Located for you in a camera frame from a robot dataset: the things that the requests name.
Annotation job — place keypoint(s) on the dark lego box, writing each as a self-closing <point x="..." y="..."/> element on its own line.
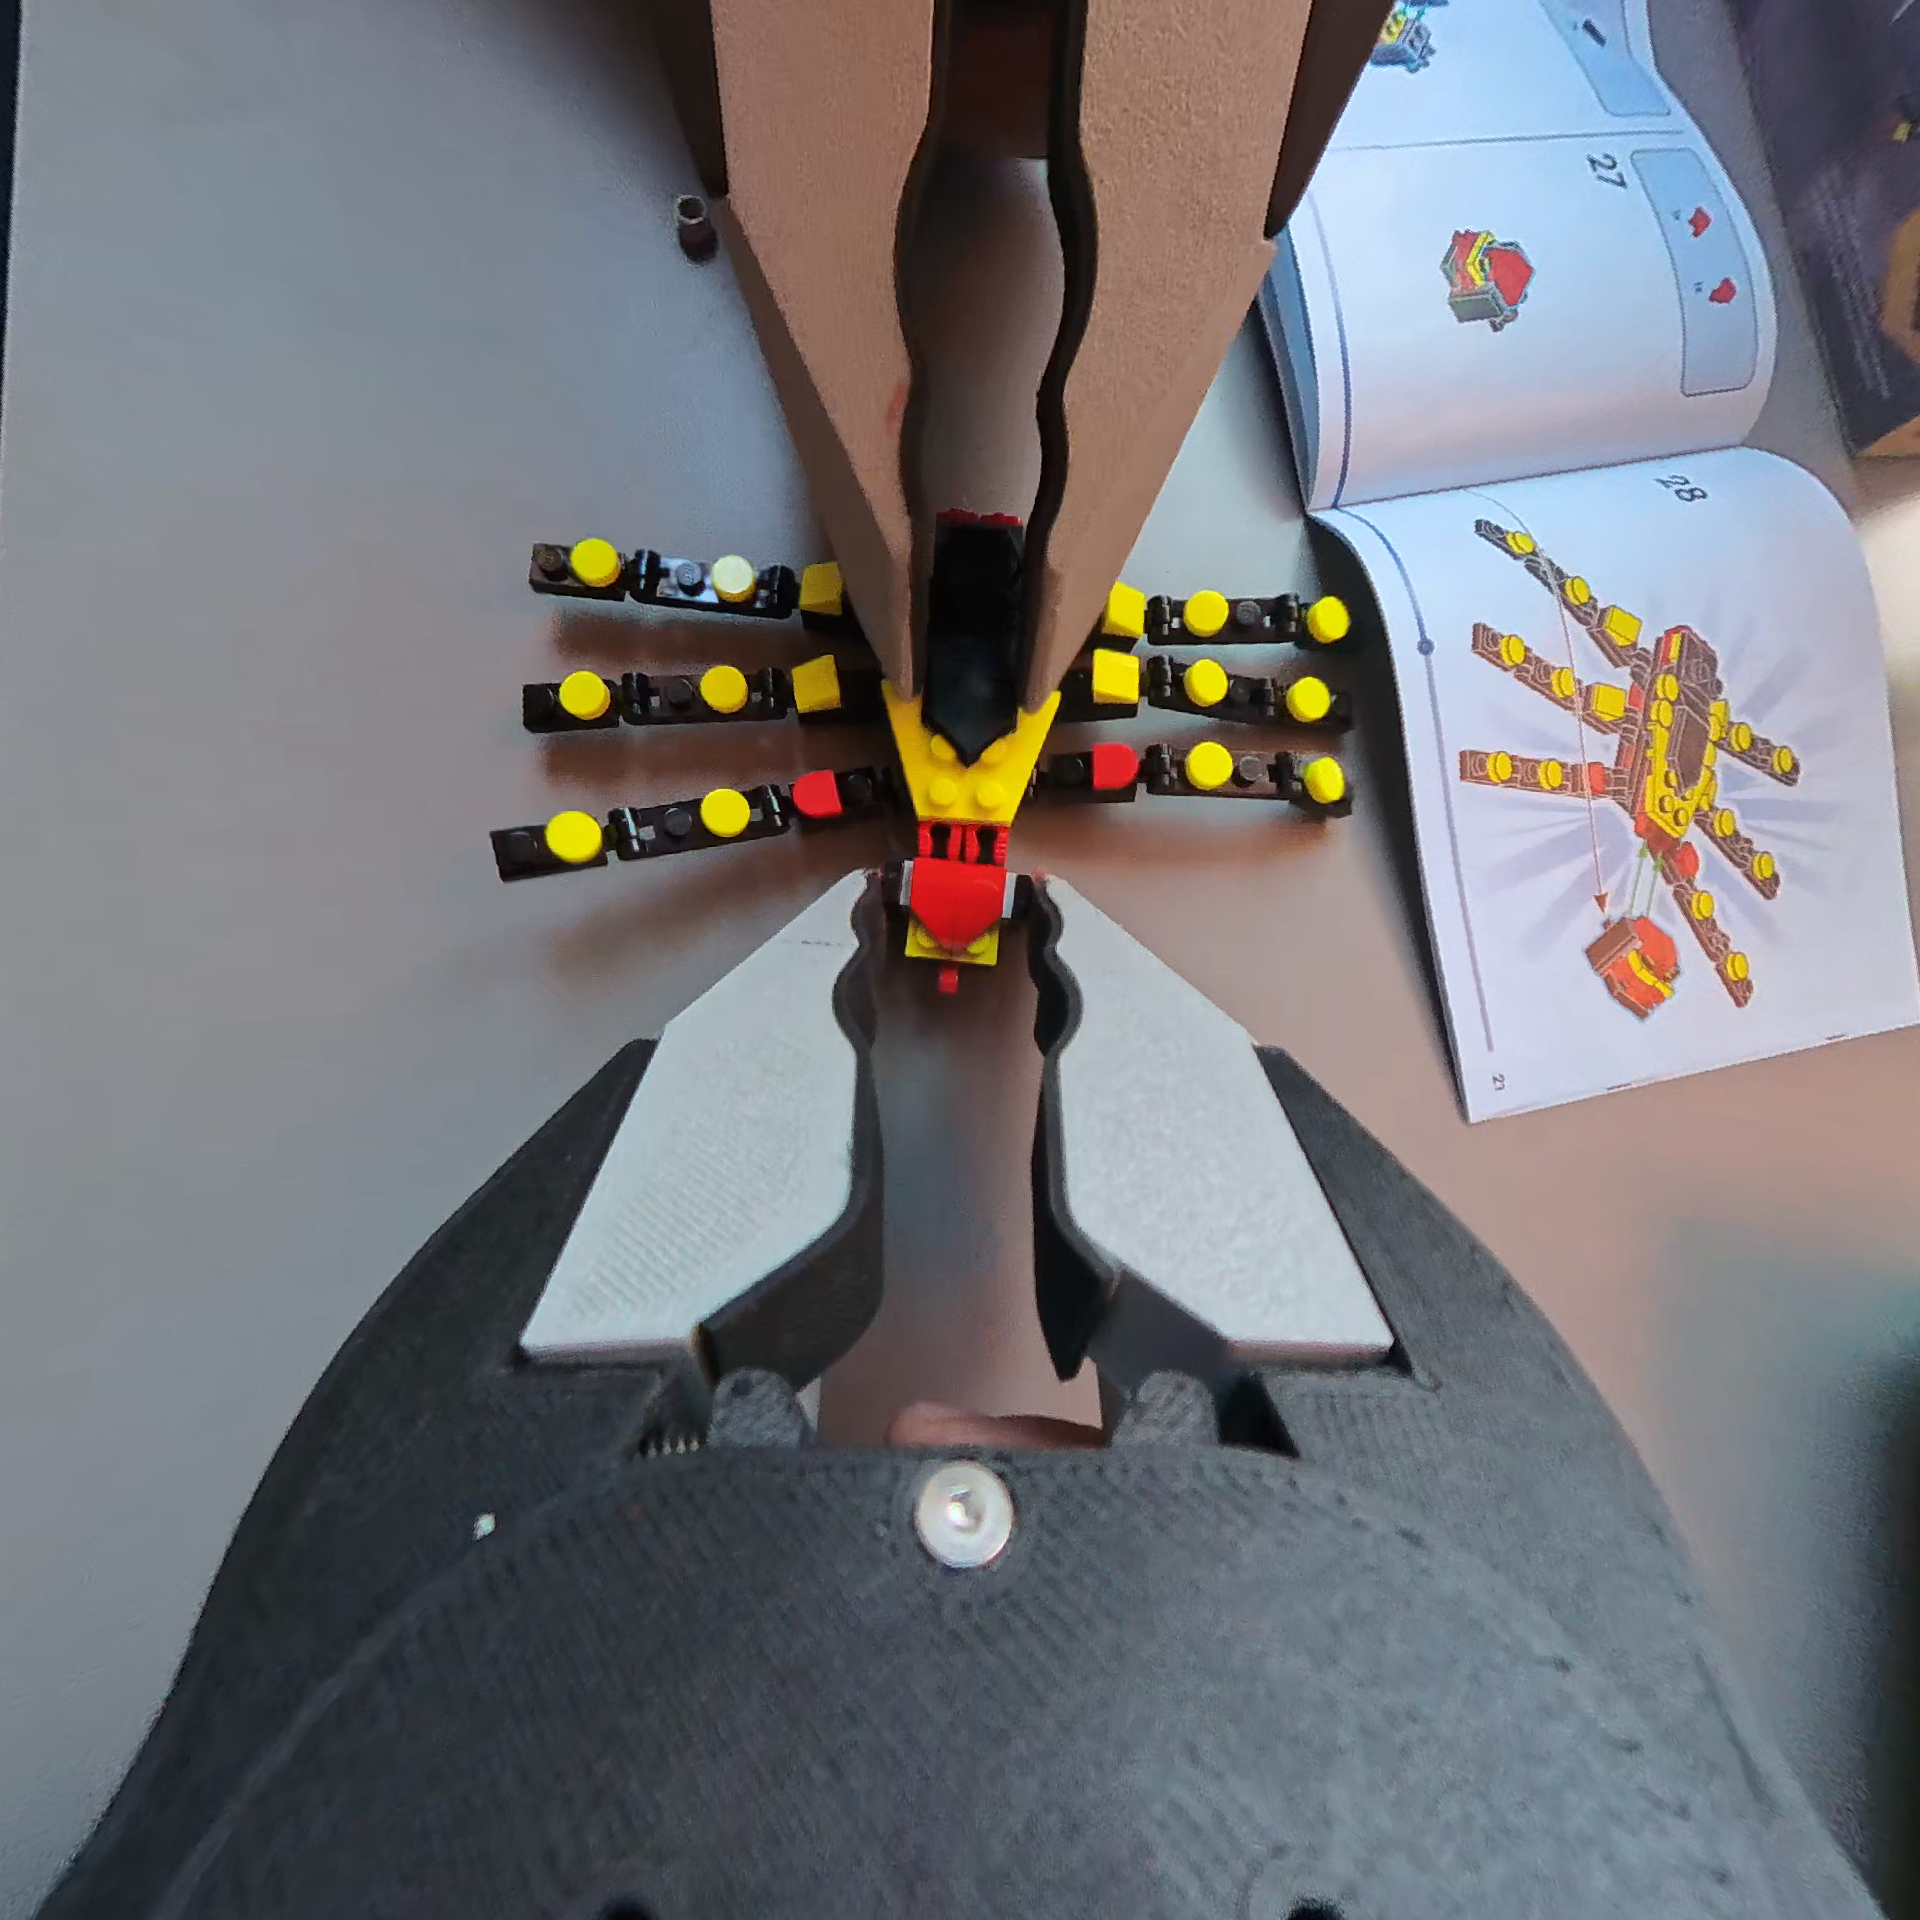
<point x="1844" y="224"/>

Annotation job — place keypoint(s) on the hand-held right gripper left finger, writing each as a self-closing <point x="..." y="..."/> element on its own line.
<point x="706" y="1185"/>

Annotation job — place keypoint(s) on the lego spider body with legs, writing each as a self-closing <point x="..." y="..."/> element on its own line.
<point x="960" y="780"/>

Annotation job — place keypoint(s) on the red yellow lego spider head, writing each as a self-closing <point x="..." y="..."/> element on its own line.
<point x="954" y="899"/>

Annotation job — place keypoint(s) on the person's left hand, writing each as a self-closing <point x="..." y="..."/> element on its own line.
<point x="998" y="76"/>

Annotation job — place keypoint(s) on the person's right hand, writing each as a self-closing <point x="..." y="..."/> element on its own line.
<point x="998" y="1428"/>

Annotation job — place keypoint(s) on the small dark round lego piece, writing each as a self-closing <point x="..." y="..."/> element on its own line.
<point x="695" y="228"/>

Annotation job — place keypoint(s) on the lego instruction booklet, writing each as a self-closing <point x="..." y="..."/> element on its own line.
<point x="1499" y="375"/>

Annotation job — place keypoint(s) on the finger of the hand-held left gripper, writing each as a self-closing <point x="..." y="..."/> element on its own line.
<point x="818" y="224"/>
<point x="1183" y="224"/>

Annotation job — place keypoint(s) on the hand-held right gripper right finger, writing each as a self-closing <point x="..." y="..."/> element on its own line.
<point x="1216" y="1201"/>

